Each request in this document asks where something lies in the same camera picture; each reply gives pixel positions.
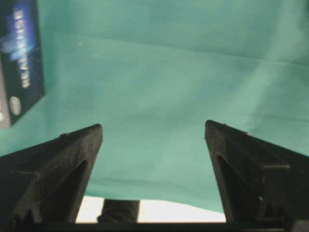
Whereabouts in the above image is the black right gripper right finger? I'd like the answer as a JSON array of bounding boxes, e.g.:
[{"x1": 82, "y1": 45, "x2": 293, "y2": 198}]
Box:
[{"x1": 205, "y1": 120, "x2": 309, "y2": 224}]

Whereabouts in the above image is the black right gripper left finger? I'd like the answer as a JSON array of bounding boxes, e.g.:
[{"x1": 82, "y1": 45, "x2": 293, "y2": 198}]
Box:
[{"x1": 0, "y1": 124, "x2": 103, "y2": 224}]

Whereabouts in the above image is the black RealSense box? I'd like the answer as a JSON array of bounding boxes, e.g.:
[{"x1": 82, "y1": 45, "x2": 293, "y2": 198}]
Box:
[{"x1": 0, "y1": 0, "x2": 45, "y2": 129}]

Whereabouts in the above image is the green table cloth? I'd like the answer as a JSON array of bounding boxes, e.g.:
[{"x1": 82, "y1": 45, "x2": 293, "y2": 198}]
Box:
[{"x1": 0, "y1": 0, "x2": 309, "y2": 212}]

